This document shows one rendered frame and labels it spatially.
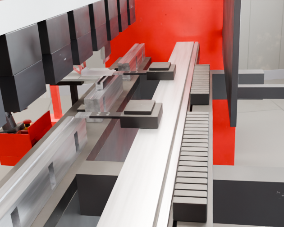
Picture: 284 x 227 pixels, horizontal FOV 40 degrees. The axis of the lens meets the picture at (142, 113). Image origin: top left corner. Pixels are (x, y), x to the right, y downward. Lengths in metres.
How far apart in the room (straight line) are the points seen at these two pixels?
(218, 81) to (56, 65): 1.18
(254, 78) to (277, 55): 3.04
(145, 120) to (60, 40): 0.32
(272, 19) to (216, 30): 2.58
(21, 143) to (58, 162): 0.59
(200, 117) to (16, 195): 0.50
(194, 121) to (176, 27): 1.48
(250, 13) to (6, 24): 4.21
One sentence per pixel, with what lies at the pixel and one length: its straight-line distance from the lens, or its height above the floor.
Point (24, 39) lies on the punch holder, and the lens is 0.88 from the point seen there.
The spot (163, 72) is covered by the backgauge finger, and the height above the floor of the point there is 1.02.
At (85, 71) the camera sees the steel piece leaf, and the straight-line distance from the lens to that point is 1.70.
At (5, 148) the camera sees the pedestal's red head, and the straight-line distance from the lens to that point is 1.71.
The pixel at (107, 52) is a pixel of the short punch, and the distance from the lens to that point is 1.64.
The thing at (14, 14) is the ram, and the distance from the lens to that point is 0.85.
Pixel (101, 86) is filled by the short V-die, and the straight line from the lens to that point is 1.54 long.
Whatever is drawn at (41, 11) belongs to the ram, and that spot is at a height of 1.33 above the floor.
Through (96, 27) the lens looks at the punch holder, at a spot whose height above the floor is 1.23.
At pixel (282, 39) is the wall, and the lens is 5.07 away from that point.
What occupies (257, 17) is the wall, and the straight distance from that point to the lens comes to 4.90.
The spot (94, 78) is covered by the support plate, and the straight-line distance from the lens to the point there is 1.60.
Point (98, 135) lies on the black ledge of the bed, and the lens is 1.36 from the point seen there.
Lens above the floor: 1.42
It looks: 21 degrees down
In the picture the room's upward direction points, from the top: 3 degrees counter-clockwise
